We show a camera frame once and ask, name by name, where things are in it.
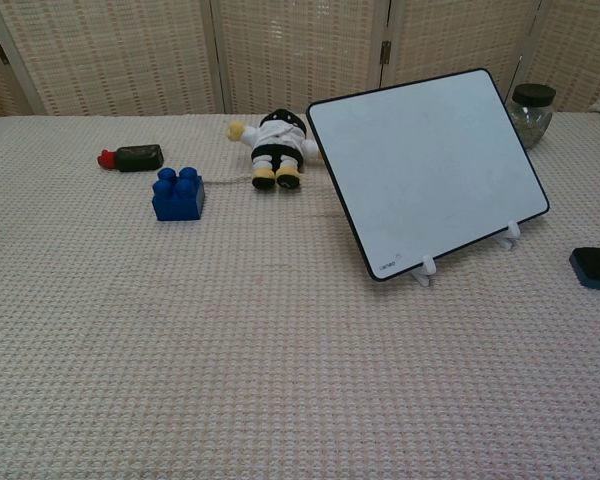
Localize glass jar with black lid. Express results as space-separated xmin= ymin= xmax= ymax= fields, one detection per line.
xmin=508 ymin=83 xmax=558 ymax=150

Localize white plastic board stand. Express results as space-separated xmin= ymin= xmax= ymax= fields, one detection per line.
xmin=410 ymin=221 xmax=523 ymax=288

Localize plush doll white black outfit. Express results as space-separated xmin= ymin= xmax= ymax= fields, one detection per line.
xmin=224 ymin=107 xmax=324 ymax=192

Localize beige waffle weave tablecloth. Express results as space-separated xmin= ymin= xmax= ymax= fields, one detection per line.
xmin=0 ymin=111 xmax=600 ymax=480

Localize blue toy building block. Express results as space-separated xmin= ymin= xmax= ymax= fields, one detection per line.
xmin=151 ymin=166 xmax=207 ymax=222

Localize dark bottle with red cap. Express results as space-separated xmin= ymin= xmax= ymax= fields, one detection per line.
xmin=96 ymin=144 xmax=165 ymax=173

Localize white board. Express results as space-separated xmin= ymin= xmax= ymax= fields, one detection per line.
xmin=305 ymin=68 xmax=551 ymax=284

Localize white string on doll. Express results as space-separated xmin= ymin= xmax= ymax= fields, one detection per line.
xmin=203 ymin=171 xmax=255 ymax=189

